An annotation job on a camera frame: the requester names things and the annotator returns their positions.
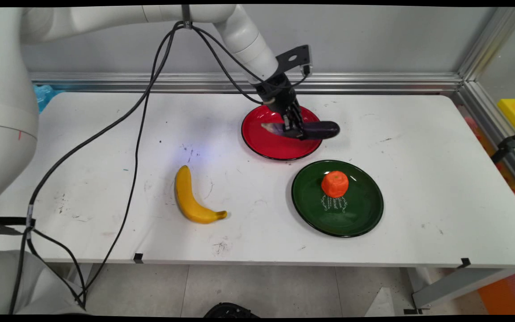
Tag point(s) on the grey metal table leg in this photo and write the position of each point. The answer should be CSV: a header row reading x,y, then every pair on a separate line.
x,y
454,286

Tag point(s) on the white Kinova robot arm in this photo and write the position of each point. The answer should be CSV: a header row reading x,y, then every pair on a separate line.
x,y
7,89

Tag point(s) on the orange box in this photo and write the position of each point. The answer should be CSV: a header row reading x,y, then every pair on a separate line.
x,y
508,293

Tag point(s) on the small black edge clip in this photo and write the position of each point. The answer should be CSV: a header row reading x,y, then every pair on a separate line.
x,y
138,258
465,262

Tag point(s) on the black object on floor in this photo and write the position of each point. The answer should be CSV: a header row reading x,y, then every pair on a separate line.
x,y
230,311

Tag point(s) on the yellow toy banana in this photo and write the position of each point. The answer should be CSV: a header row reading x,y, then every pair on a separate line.
x,y
188,199

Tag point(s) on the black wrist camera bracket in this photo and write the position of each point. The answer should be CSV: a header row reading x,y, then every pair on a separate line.
x,y
295,57

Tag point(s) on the slanted aluminium frame rail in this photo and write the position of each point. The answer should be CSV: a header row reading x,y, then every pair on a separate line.
x,y
494,129

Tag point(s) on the horizontal aluminium frame rail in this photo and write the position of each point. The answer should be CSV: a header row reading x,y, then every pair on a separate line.
x,y
373,82

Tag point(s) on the orange toy mandarin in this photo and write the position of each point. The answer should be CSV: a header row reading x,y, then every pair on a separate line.
x,y
335,183

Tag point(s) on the red round plate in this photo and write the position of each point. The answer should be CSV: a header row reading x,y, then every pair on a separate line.
x,y
266,143

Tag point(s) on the dark green round plate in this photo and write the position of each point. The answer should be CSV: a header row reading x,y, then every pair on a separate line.
x,y
356,214

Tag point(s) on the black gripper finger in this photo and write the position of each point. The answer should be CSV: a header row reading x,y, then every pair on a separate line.
x,y
289,125
300,121

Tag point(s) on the purple toy eggplant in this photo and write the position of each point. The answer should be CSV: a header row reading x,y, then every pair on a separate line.
x,y
320,129

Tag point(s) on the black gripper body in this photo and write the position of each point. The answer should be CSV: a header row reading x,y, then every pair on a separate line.
x,y
279,91

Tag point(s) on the upright aluminium frame post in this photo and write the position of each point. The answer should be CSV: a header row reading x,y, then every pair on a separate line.
x,y
492,42

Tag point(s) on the blue plastic bag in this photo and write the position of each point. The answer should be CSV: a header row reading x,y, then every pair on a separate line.
x,y
43,96

